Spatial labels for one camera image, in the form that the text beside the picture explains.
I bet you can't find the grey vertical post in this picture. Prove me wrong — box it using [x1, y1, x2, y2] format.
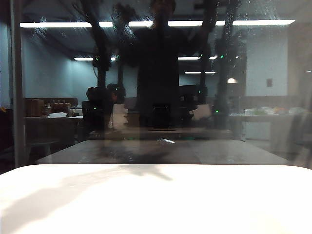
[9, 0, 27, 169]

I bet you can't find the large glass window pane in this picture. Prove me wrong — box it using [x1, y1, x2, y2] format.
[0, 0, 312, 175]

